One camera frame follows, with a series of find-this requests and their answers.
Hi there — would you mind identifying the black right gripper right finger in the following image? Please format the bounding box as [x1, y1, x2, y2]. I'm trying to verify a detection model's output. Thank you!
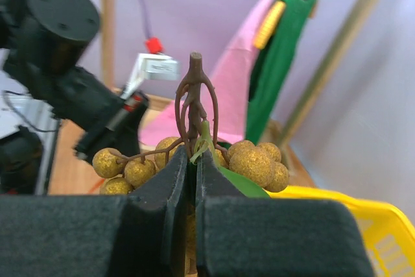
[195, 152, 375, 276]

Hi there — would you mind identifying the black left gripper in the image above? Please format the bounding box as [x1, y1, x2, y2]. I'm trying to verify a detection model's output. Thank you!
[48, 67, 149, 160]

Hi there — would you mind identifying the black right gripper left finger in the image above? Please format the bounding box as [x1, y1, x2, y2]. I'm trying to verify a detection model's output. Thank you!
[1, 147, 187, 276]

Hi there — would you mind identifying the brown longan bunch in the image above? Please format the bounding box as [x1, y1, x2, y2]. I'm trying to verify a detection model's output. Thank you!
[92, 51, 290, 274]

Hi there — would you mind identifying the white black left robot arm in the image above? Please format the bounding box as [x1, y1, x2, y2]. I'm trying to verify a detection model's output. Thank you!
[1, 0, 187, 276]

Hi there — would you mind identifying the wooden clothes rack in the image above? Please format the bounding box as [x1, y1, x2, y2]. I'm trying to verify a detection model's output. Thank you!
[99, 0, 318, 190]

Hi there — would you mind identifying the pink shirt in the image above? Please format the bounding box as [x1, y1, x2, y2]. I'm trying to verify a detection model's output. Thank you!
[139, 0, 275, 146]

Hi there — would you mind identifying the yellow plastic shopping basket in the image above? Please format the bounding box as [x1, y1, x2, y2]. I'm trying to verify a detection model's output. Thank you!
[269, 186, 414, 276]

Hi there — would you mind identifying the yellow green clothes hanger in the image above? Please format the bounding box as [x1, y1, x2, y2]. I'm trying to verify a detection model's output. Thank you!
[245, 0, 317, 143]

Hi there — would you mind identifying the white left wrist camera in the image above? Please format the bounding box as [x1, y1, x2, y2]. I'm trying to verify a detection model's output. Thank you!
[120, 53, 180, 99]

